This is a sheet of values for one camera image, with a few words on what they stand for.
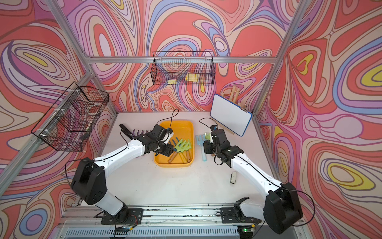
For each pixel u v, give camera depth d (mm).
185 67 842
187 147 981
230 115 907
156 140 663
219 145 616
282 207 396
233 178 835
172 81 822
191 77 905
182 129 1078
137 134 1044
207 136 1038
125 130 1046
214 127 732
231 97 919
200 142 993
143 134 674
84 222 728
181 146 982
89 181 436
